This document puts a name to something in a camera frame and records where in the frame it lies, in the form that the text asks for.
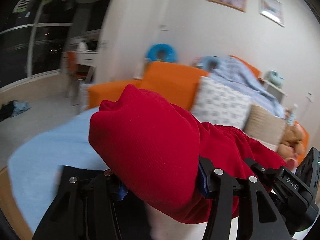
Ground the red knit sweater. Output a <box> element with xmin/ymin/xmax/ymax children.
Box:
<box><xmin>88</xmin><ymin>85</ymin><xmax>285</xmax><ymax>224</ymax></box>

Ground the clothes heap on floor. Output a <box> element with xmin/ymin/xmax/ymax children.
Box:
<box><xmin>0</xmin><ymin>100</ymin><xmax>31</xmax><ymax>122</ymax></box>

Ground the pink bear face cushion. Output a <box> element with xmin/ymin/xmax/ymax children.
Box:
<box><xmin>285</xmin><ymin>153</ymin><xmax>298</xmax><ymax>173</ymax></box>

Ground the brown plush bear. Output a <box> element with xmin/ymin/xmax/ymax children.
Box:
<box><xmin>277</xmin><ymin>125</ymin><xmax>305</xmax><ymax>159</ymax></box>

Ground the light blue quilted mattress pad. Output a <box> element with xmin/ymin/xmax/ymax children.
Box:
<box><xmin>8</xmin><ymin>108</ymin><xmax>108</xmax><ymax>232</ymax></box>

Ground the beige patchwork pillow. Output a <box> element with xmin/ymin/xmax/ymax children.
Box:
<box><xmin>244</xmin><ymin>104</ymin><xmax>286</xmax><ymax>152</ymax></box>

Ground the folded pink garment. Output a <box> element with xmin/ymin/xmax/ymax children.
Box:
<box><xmin>145</xmin><ymin>203</ymin><xmax>207</xmax><ymax>240</ymax></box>

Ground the party hat plush toy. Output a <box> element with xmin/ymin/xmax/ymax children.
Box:
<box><xmin>285</xmin><ymin>103</ymin><xmax>298</xmax><ymax>126</ymax></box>

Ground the white bedside shelf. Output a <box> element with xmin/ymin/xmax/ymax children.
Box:
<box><xmin>261</xmin><ymin>79</ymin><xmax>287</xmax><ymax>104</ymax></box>

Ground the mint green projector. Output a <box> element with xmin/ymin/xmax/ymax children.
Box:
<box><xmin>265</xmin><ymin>70</ymin><xmax>284</xmax><ymax>88</ymax></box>

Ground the white blue floral pillow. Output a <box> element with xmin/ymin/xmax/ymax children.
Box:
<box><xmin>191</xmin><ymin>76</ymin><xmax>252</xmax><ymax>129</ymax></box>

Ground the orange desk chair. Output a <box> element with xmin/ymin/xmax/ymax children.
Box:
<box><xmin>65</xmin><ymin>51</ymin><xmax>94</xmax><ymax>101</ymax></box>

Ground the blue checkered duvet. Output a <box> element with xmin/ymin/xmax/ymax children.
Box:
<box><xmin>210</xmin><ymin>56</ymin><xmax>285</xmax><ymax>118</ymax></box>

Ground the white desk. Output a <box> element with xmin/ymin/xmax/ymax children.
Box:
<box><xmin>68</xmin><ymin>37</ymin><xmax>98</xmax><ymax>76</ymax></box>

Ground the blue neck pillow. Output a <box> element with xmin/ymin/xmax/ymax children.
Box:
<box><xmin>196</xmin><ymin>56</ymin><xmax>220</xmax><ymax>72</ymax></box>
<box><xmin>146</xmin><ymin>43</ymin><xmax>178</xmax><ymax>63</ymax></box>

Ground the right framed picture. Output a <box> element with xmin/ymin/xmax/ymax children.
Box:
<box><xmin>259</xmin><ymin>0</ymin><xmax>285</xmax><ymax>27</ymax></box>

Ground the orange round bed frame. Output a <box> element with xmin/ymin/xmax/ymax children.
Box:
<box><xmin>87</xmin><ymin>56</ymin><xmax>309</xmax><ymax>164</ymax></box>

